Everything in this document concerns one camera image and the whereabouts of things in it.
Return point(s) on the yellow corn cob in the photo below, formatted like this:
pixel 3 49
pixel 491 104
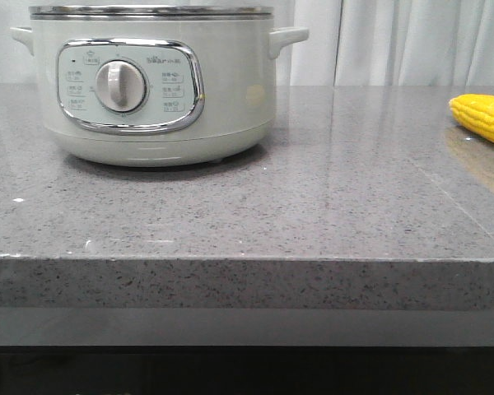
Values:
pixel 475 112

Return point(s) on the pale green electric cooking pot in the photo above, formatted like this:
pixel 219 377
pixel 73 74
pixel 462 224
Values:
pixel 149 91

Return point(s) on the white pleated curtain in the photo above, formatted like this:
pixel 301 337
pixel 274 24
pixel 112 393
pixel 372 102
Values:
pixel 388 43

